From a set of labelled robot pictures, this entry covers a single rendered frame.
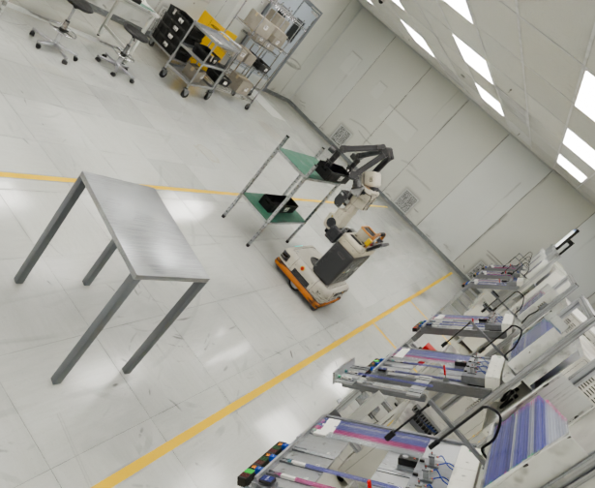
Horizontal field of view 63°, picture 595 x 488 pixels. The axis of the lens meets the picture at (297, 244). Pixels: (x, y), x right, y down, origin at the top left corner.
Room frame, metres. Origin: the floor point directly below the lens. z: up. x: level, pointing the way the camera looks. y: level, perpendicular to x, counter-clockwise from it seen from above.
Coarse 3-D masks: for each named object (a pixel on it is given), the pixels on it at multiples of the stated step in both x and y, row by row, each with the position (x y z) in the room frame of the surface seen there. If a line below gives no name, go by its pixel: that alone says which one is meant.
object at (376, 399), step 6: (378, 390) 2.48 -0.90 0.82; (372, 396) 2.47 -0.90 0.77; (378, 396) 2.46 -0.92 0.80; (384, 396) 2.47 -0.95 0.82; (366, 402) 2.47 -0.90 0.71; (372, 402) 2.46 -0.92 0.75; (378, 402) 2.46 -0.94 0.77; (360, 408) 2.47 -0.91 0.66; (366, 408) 2.46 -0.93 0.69; (372, 408) 2.46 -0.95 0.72; (354, 414) 2.47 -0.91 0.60; (360, 414) 2.46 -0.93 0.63; (366, 414) 2.45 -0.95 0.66; (360, 420) 2.45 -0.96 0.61
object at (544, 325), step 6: (540, 324) 3.07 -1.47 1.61; (546, 324) 2.99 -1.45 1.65; (552, 324) 3.12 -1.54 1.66; (528, 330) 3.17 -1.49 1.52; (534, 330) 3.04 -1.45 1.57; (540, 330) 2.90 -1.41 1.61; (546, 330) 2.81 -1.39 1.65; (558, 330) 3.09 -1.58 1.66; (522, 336) 3.13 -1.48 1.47; (528, 336) 3.00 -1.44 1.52; (534, 336) 2.87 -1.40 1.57; (540, 336) 2.75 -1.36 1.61; (516, 342) 3.12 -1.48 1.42; (522, 342) 2.95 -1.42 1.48; (528, 342) 2.82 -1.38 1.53; (516, 348) 2.94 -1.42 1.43; (522, 348) 2.80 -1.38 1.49; (516, 354) 2.75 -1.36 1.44
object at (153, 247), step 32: (96, 192) 2.05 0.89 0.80; (128, 192) 2.26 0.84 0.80; (128, 224) 2.03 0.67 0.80; (160, 224) 2.24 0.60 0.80; (32, 256) 2.09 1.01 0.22; (128, 256) 1.83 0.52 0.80; (160, 256) 2.01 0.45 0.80; (192, 256) 2.21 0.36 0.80; (128, 288) 1.78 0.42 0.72; (192, 288) 2.15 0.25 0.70; (96, 320) 1.79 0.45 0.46
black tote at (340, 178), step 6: (318, 162) 4.70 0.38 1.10; (324, 162) 4.80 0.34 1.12; (318, 168) 4.69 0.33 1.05; (324, 168) 4.67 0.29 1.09; (330, 168) 5.04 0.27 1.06; (336, 168) 5.16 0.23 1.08; (342, 168) 5.23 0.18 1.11; (324, 174) 4.66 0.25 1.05; (330, 174) 4.67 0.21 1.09; (336, 174) 4.79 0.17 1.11; (342, 174) 4.93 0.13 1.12; (348, 174) 5.20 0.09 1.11; (330, 180) 4.78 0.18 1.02; (336, 180) 4.90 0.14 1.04; (342, 180) 5.05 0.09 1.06; (348, 180) 5.19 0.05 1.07
